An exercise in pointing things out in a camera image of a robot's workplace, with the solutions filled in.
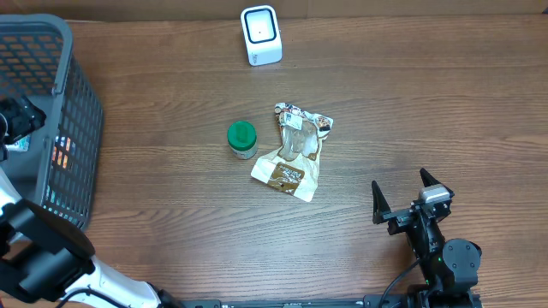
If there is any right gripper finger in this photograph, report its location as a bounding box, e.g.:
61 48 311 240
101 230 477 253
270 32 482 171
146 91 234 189
372 181 391 224
420 168 441 187

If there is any orange tissue pack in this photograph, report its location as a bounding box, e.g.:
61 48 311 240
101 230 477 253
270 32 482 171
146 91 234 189
51 136 76 169

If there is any beige snack pouch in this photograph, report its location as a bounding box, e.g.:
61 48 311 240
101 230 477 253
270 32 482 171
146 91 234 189
251 103 334 202

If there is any green lid jar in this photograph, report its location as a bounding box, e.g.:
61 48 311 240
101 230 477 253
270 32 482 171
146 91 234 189
227 121 258 160

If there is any blue tissue pack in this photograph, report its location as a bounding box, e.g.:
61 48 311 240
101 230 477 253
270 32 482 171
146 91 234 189
6 135 31 152

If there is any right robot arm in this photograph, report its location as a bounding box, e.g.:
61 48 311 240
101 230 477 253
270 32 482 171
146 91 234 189
363 168 482 308

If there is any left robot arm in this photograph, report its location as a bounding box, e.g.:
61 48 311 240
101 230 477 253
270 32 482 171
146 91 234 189
1 96 179 307

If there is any white barcode scanner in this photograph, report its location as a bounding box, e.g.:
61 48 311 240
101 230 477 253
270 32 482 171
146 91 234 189
241 5 283 67

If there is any grey plastic mesh basket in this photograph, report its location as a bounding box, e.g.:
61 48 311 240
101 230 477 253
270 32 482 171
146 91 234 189
1 14 104 229

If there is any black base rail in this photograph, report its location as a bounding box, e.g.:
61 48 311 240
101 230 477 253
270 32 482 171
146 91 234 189
170 293 483 308

